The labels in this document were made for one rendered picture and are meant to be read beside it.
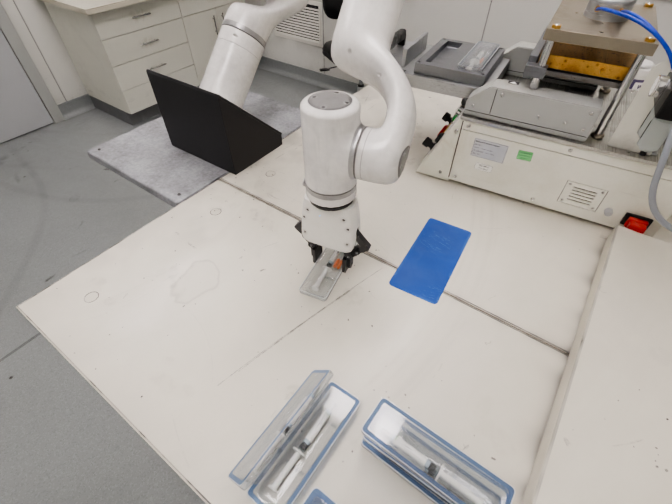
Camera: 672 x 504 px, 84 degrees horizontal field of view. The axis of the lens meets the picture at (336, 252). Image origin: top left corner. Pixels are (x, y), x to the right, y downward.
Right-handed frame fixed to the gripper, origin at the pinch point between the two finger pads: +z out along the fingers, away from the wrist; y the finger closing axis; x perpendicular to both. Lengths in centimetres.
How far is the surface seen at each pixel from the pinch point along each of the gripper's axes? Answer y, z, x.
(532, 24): 26, 9, 212
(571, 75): 33, -24, 44
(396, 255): 10.9, 3.3, 8.7
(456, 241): 21.6, 3.2, 17.9
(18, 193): -215, 78, 39
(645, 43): 41, -33, 40
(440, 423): 27.2, 3.3, -21.3
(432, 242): 16.9, 3.2, 15.5
